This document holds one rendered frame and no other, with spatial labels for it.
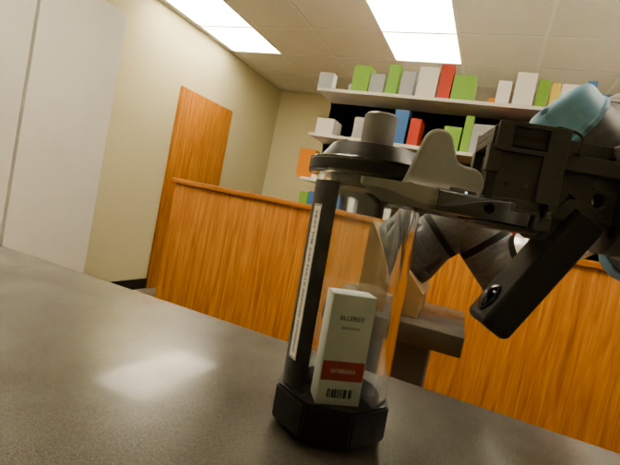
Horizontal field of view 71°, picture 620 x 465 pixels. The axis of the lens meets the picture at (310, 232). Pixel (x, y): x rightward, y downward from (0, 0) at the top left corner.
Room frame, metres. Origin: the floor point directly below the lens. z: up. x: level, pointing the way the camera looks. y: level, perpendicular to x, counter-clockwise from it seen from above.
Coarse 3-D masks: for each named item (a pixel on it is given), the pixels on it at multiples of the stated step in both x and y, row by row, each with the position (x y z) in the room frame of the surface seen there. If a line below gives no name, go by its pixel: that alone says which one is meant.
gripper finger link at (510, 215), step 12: (444, 192) 0.31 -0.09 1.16; (456, 192) 0.32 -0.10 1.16; (444, 204) 0.31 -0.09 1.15; (456, 204) 0.31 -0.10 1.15; (468, 204) 0.31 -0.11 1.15; (480, 204) 0.31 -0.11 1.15; (492, 204) 0.31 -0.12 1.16; (504, 204) 0.31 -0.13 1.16; (468, 216) 0.32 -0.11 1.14; (480, 216) 0.31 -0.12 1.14; (492, 216) 0.31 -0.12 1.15; (504, 216) 0.31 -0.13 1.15; (516, 216) 0.32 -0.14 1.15; (528, 216) 0.32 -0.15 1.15
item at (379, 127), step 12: (372, 120) 0.37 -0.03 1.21; (384, 120) 0.36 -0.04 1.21; (396, 120) 0.37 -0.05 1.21; (372, 132) 0.37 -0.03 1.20; (384, 132) 0.36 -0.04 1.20; (336, 144) 0.36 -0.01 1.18; (348, 144) 0.35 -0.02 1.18; (360, 144) 0.34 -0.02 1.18; (372, 144) 0.34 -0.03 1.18; (384, 144) 0.34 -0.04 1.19; (372, 156) 0.33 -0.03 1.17; (384, 156) 0.33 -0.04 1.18; (396, 156) 0.34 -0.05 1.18; (408, 156) 0.34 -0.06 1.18
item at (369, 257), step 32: (384, 160) 0.33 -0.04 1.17; (352, 192) 0.34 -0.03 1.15; (352, 224) 0.33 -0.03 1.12; (384, 224) 0.33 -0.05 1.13; (416, 224) 0.36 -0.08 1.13; (352, 256) 0.33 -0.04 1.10; (384, 256) 0.34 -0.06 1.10; (352, 288) 0.33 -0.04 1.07; (384, 288) 0.34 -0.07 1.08; (320, 320) 0.34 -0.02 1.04; (352, 320) 0.33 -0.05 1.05; (384, 320) 0.34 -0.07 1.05; (320, 352) 0.34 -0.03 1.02; (352, 352) 0.33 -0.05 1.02; (384, 352) 0.34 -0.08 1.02; (288, 384) 0.36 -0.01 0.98; (320, 384) 0.34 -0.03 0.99; (352, 384) 0.33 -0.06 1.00; (384, 384) 0.35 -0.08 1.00
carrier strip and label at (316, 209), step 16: (320, 192) 0.36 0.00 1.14; (336, 192) 0.34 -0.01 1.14; (320, 208) 0.35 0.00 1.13; (320, 224) 0.35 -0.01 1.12; (320, 240) 0.35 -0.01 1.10; (304, 256) 0.37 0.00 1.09; (320, 256) 0.35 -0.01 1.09; (304, 272) 0.36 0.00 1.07; (320, 272) 0.34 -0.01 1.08; (304, 288) 0.36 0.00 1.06; (320, 288) 0.34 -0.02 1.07; (304, 304) 0.35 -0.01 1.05; (304, 320) 0.35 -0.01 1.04; (304, 336) 0.35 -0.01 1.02; (288, 352) 0.37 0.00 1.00; (304, 352) 0.34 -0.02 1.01; (288, 368) 0.36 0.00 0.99; (304, 368) 0.34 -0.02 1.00; (304, 384) 0.34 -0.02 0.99
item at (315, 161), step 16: (320, 160) 0.35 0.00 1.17; (336, 160) 0.34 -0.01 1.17; (352, 160) 0.33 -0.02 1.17; (400, 176) 0.33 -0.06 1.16; (288, 400) 0.35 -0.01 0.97; (304, 400) 0.34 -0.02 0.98; (288, 416) 0.35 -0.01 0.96; (304, 416) 0.33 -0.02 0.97; (320, 416) 0.33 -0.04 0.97; (336, 416) 0.33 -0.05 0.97; (352, 416) 0.33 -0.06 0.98; (368, 416) 0.34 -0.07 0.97; (384, 416) 0.35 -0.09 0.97; (304, 432) 0.33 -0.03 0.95; (320, 432) 0.33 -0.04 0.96; (336, 432) 0.33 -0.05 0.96; (352, 432) 0.33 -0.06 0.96; (368, 432) 0.34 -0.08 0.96; (352, 448) 0.33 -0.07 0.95
